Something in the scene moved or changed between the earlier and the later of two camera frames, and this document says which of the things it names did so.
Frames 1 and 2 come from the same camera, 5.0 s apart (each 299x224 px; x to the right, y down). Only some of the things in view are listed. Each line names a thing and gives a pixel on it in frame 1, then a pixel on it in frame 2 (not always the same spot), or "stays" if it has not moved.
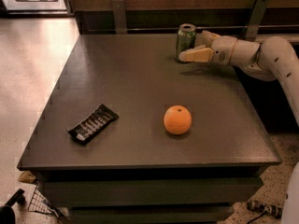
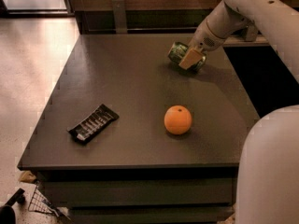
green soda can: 185,38 -> 177,53
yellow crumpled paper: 27,177 stays
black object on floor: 7,212 stays
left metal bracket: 120,13 stays
